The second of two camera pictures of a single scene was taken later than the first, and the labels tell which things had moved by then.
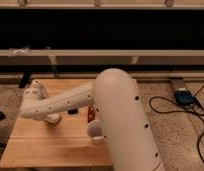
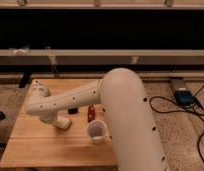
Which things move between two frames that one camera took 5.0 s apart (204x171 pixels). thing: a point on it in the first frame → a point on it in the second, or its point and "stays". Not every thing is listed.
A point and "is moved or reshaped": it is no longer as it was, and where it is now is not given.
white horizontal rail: [100, 57] stays
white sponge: [53, 117] is moved or reshaped
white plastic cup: [95, 131] stays
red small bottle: [91, 113] stays
